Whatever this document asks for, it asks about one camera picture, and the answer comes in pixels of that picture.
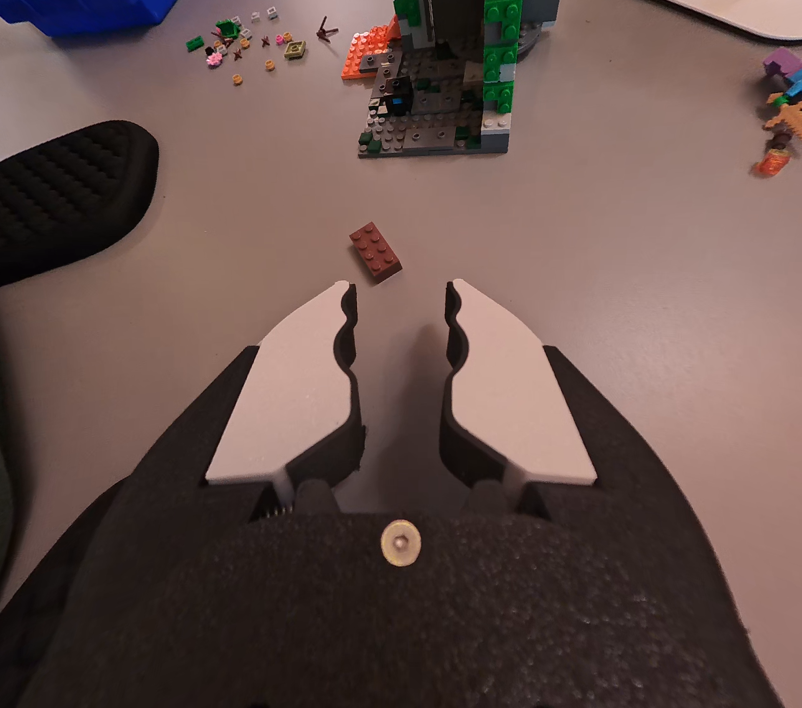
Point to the pile of tiny loose bricks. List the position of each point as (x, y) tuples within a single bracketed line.
[(229, 31)]

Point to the dark brown twig piece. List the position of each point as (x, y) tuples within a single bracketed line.
[(326, 29)]

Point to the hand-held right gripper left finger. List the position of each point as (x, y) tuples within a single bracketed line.
[(294, 394)]

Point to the brown toy brick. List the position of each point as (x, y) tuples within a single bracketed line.
[(376, 251)]

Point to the toy brick building model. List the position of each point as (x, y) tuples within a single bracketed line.
[(438, 112)]

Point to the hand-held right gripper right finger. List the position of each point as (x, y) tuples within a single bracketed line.
[(520, 401)]

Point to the black textured cushion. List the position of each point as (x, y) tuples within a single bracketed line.
[(69, 194)]

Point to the grey desk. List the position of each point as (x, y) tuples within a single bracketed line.
[(564, 250)]

